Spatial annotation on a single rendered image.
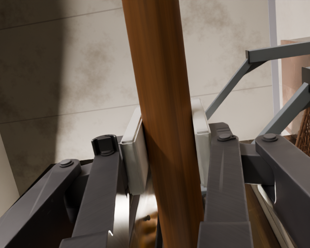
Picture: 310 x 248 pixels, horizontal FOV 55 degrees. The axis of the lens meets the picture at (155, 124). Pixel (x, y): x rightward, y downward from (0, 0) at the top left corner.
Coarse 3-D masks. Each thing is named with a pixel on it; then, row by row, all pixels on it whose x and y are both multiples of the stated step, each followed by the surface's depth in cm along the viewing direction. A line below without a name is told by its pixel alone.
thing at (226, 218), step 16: (224, 144) 13; (224, 160) 11; (240, 160) 11; (208, 176) 10; (224, 176) 10; (240, 176) 10; (208, 192) 10; (224, 192) 9; (240, 192) 9; (208, 208) 9; (224, 208) 9; (240, 208) 8; (208, 224) 7; (224, 224) 7; (240, 224) 7; (208, 240) 7; (224, 240) 7; (240, 240) 7
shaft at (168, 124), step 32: (128, 0) 15; (160, 0) 15; (128, 32) 16; (160, 32) 15; (160, 64) 15; (160, 96) 16; (160, 128) 17; (192, 128) 17; (160, 160) 17; (192, 160) 18; (160, 192) 18; (192, 192) 18; (160, 224) 20; (192, 224) 19
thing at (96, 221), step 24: (96, 144) 14; (96, 168) 13; (120, 168) 13; (96, 192) 11; (120, 192) 12; (96, 216) 9; (120, 216) 10; (72, 240) 8; (96, 240) 7; (120, 240) 9
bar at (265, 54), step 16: (272, 48) 97; (288, 48) 97; (304, 48) 97; (256, 64) 101; (304, 80) 56; (224, 96) 104; (304, 96) 55; (208, 112) 106; (288, 112) 56; (272, 128) 57
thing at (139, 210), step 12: (144, 192) 117; (132, 204) 105; (144, 204) 112; (132, 216) 98; (144, 216) 108; (156, 216) 127; (132, 228) 92; (144, 228) 104; (156, 228) 121; (132, 240) 88; (144, 240) 100
